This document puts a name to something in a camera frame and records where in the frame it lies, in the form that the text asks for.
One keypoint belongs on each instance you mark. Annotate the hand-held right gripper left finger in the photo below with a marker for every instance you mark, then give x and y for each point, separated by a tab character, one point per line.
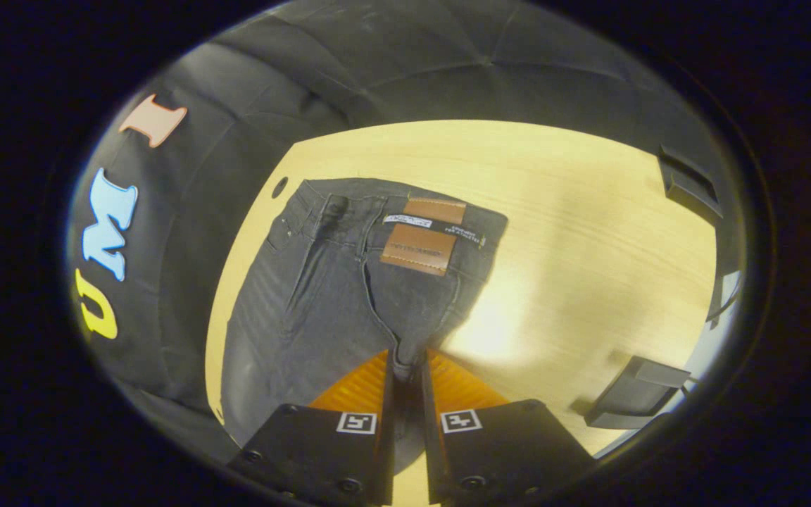
385	458

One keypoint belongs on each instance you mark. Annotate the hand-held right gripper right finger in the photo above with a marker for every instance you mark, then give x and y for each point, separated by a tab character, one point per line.
430	451

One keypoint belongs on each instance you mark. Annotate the dark grey jeans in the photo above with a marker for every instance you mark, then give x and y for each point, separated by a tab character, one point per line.
335	303

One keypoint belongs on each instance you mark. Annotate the black backdrop cloth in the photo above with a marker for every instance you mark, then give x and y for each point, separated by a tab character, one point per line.
448	63

